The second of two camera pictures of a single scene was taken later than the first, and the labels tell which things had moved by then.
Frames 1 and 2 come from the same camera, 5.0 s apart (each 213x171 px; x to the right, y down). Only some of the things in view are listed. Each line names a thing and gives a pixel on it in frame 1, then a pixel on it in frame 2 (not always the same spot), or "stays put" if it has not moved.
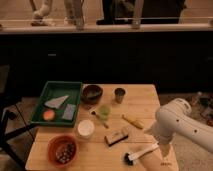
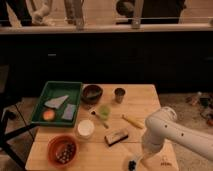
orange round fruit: x=49 y=115 stays put
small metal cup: x=119 y=94 stays put
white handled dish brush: x=129 y=158 to x=132 y=164
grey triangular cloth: x=57 y=102 stays put
